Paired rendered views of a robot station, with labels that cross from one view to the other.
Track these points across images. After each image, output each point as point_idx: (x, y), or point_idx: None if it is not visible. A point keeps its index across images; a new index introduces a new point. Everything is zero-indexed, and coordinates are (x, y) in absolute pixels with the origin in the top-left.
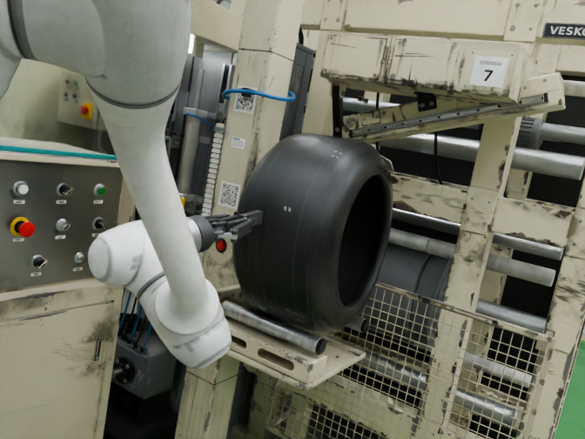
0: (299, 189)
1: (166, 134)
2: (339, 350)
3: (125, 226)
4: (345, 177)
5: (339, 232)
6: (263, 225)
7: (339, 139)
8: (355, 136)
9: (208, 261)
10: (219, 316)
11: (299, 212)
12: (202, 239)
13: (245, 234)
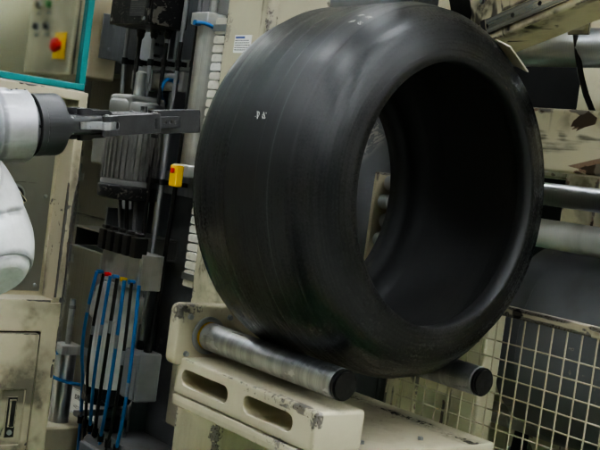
0: (283, 79)
1: (174, 69)
2: (437, 434)
3: None
4: (366, 53)
5: (351, 151)
6: (225, 150)
7: (386, 3)
8: (491, 30)
9: (201, 265)
10: (2, 204)
11: (276, 116)
12: (43, 122)
13: (141, 133)
